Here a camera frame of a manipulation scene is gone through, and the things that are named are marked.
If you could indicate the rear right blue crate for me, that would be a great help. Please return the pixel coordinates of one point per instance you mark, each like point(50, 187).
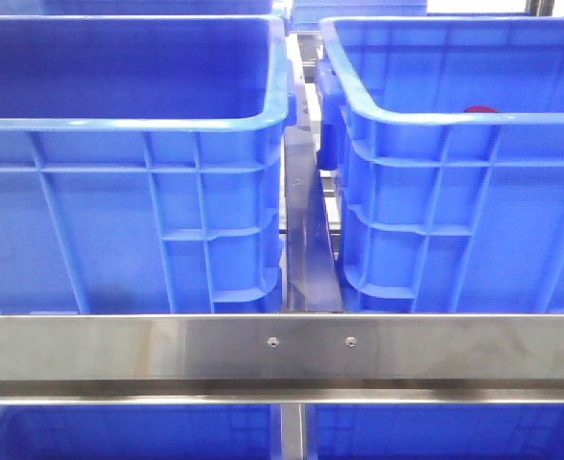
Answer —
point(305, 15)

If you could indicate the rear left blue crate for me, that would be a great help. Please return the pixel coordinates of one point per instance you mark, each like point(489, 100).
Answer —
point(145, 7)

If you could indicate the lower left blue crate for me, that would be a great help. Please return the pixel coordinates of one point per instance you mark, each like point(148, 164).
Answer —
point(215, 431)

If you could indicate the stainless steel rack frame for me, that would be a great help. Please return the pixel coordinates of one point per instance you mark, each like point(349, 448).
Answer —
point(312, 351)

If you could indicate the blue plastic crate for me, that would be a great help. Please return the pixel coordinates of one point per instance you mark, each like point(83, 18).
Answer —
point(140, 163)
point(442, 210)

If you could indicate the right blue plastic crate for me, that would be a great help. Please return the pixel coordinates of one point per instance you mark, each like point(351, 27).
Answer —
point(442, 210)

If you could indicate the lower right blue crate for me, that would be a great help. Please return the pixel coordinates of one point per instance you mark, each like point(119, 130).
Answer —
point(437, 431)

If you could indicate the left blue plastic crate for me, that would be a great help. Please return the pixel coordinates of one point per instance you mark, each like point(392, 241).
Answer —
point(140, 163)

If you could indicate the red mushroom push button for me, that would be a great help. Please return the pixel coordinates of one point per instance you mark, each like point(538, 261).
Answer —
point(478, 108)

